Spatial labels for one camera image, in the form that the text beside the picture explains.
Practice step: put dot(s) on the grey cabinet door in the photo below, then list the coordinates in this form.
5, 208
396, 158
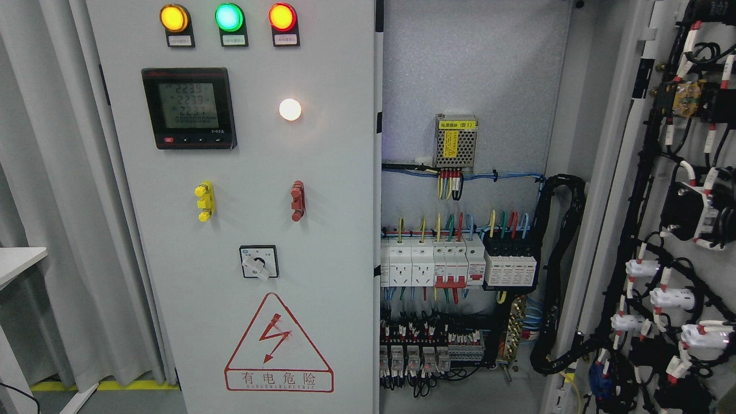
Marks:
645, 319
326, 260

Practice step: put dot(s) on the red indicator light left door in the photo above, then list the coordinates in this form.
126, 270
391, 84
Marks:
284, 24

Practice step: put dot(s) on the green indicator light left door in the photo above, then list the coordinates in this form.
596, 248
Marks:
231, 24

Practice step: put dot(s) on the yellow indicator light left door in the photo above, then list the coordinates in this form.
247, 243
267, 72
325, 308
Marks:
176, 22

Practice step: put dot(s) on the metal mesh power supply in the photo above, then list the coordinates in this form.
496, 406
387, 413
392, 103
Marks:
456, 137

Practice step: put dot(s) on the white glowing indicator light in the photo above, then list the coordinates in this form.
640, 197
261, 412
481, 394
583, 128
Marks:
290, 109

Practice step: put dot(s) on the black surge protector module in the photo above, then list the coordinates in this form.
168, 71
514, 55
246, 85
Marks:
511, 262

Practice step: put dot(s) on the lower relay terminal row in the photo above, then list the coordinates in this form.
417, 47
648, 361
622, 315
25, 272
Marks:
418, 351

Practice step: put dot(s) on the red electric hazard warning sticker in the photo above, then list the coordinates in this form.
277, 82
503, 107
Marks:
275, 354

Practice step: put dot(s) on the black digital power meter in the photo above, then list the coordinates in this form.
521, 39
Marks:
190, 108

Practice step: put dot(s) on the grey curtain left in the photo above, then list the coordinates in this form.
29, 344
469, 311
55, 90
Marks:
87, 310

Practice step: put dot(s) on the white table at left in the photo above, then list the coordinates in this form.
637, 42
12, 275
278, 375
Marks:
15, 260

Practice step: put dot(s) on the white breaker row on rail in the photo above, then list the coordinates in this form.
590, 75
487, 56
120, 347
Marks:
444, 264

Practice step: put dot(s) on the red terminal post block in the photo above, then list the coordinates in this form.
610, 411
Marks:
298, 201

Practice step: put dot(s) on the left door rotary selector switch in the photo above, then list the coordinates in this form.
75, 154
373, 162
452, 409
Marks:
259, 262

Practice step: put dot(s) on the yellow terminal post block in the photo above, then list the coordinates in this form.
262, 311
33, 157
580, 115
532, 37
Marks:
205, 194

